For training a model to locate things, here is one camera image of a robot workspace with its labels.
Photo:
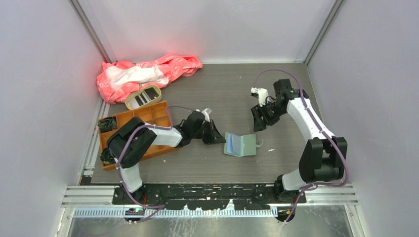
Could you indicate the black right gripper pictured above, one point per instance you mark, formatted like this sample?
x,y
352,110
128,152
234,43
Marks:
x,y
258,112

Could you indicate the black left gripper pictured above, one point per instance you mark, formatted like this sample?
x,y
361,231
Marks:
x,y
217,137

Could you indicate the green leather card holder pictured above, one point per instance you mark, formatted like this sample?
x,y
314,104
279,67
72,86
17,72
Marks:
x,y
241,146

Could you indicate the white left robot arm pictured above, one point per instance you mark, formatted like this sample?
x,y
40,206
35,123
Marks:
x,y
130,143

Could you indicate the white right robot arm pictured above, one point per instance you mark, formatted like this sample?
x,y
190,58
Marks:
x,y
323,159

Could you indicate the beige oval card tray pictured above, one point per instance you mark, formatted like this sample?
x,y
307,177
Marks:
x,y
147,96

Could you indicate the dark bundle in organizer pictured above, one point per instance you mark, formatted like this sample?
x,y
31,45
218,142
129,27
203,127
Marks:
x,y
107,124

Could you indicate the pink and white plastic bag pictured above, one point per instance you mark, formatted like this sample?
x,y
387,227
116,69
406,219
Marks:
x,y
120,79

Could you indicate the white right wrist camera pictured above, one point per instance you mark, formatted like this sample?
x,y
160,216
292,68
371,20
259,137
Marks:
x,y
261,94

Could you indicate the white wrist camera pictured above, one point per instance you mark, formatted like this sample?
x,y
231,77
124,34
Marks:
x,y
206,112
261,94

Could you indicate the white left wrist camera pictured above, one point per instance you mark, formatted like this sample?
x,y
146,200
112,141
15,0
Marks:
x,y
206,112

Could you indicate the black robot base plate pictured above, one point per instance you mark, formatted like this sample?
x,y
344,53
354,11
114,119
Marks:
x,y
244,196

